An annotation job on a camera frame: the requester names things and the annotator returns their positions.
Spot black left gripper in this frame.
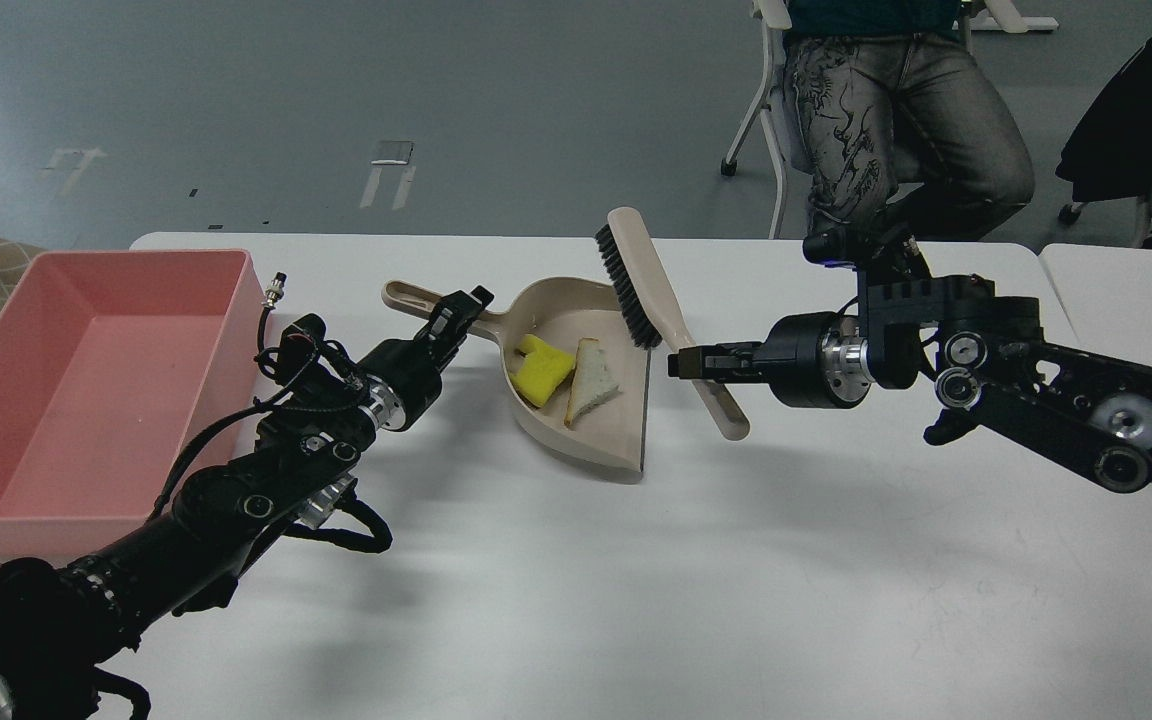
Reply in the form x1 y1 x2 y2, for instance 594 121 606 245
358 286 495 432

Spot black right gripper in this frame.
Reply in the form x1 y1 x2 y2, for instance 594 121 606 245
668 313 872 409

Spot yellow sponge piece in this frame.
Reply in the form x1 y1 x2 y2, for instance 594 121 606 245
507 333 577 409

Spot beige brush black bristles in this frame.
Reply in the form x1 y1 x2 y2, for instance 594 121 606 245
594 207 751 442

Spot beige plastic dustpan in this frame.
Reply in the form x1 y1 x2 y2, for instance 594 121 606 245
382 276 653 483

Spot white bread slice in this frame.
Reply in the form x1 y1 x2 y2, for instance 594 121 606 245
564 338 620 429

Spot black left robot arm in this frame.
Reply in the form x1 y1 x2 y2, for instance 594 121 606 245
0 286 493 719

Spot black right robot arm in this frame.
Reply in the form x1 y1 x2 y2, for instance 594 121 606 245
668 225 1152 495

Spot pink plastic bin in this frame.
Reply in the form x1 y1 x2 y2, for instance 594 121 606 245
0 249 264 559

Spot seated person in jeans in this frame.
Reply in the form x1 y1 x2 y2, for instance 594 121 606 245
783 1 1036 241

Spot white office chair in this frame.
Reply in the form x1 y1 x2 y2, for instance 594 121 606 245
719 1 812 240

